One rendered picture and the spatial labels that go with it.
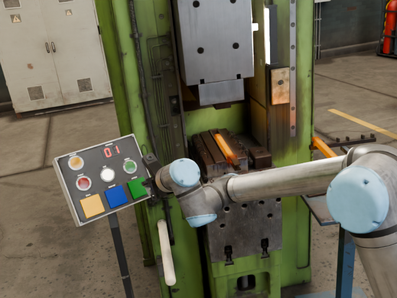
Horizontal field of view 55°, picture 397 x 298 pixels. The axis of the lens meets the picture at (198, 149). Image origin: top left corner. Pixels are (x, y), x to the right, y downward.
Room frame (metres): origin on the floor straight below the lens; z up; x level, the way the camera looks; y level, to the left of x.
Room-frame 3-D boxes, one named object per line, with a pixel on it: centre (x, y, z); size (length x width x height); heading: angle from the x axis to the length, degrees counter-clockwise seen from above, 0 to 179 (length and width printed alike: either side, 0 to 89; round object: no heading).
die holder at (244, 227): (1.83, -0.15, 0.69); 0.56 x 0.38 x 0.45; 8
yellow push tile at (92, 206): (1.29, 0.44, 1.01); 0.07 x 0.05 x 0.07; 123
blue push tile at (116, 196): (1.35, 0.35, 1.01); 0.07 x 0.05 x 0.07; 123
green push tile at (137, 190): (1.40, 0.27, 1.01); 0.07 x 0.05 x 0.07; 123
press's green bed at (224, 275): (1.83, -0.15, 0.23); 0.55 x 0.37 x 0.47; 8
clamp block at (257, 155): (1.69, -0.30, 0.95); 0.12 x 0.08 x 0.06; 8
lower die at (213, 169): (1.82, -0.10, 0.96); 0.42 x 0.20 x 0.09; 8
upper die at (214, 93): (1.82, -0.10, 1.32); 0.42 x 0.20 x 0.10; 8
